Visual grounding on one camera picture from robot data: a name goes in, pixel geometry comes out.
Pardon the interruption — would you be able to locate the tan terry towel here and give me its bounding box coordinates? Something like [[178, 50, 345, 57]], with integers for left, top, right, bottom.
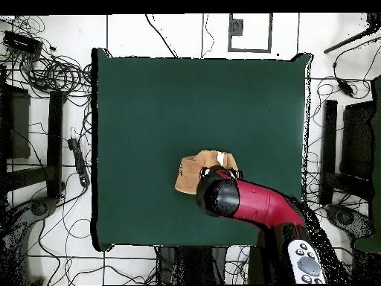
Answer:
[[174, 149, 240, 196]]

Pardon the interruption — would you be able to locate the dark flat panel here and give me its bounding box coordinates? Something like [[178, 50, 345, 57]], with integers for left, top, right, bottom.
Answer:
[[339, 101, 377, 179], [5, 84, 31, 159]]

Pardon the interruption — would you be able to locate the dark green table cloth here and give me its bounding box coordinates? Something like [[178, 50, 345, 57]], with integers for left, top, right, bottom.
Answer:
[[90, 47, 313, 252]]

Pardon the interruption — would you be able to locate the black power strip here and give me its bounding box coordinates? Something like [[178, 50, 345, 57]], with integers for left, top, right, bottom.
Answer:
[[67, 137, 91, 188]]

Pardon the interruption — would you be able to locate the black stand base foot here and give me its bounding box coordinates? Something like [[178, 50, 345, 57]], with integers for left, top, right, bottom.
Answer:
[[324, 203, 376, 239], [0, 196, 58, 285]]

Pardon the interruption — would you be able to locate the black power adapter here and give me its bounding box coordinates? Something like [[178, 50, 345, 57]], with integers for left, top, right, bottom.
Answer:
[[337, 79, 355, 98]]

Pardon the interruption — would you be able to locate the black rod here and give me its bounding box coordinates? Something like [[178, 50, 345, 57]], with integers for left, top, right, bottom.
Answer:
[[323, 25, 381, 54]]

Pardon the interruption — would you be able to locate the black rectangular box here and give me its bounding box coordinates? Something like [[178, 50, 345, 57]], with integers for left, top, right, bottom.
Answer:
[[2, 30, 44, 56]]

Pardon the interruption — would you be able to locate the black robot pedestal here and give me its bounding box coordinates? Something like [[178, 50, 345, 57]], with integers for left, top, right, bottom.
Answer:
[[156, 245, 228, 285]]

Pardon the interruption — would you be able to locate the black upright post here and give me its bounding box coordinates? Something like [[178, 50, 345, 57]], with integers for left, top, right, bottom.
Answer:
[[319, 99, 339, 205], [46, 90, 65, 199]]

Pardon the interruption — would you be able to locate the grey square floor frame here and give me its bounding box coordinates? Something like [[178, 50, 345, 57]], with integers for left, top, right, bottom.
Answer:
[[228, 13, 273, 54]]

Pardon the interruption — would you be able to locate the tangled black cable bundle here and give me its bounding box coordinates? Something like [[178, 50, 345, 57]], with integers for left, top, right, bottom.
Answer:
[[17, 53, 93, 98]]

